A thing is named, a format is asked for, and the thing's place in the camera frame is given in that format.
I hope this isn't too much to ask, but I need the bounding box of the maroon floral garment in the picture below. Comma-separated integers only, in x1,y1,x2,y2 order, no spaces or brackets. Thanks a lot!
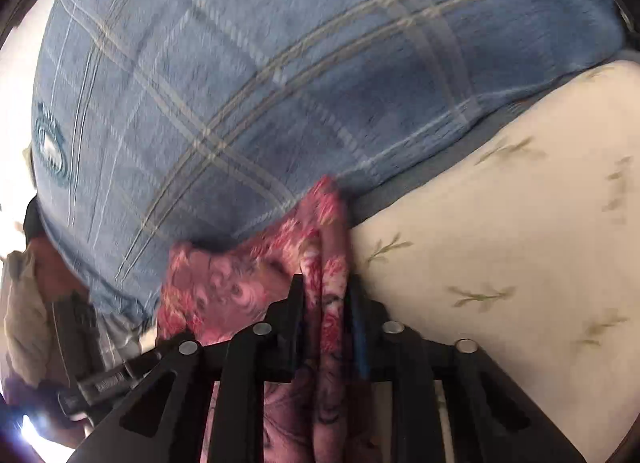
155,175,386,463

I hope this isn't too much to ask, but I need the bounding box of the cream leaf-print pillow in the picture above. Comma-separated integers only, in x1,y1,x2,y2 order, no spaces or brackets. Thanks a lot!
352,60,639,462

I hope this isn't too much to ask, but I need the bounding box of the blue plaid quilt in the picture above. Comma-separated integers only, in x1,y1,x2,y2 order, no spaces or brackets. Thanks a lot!
32,0,627,324

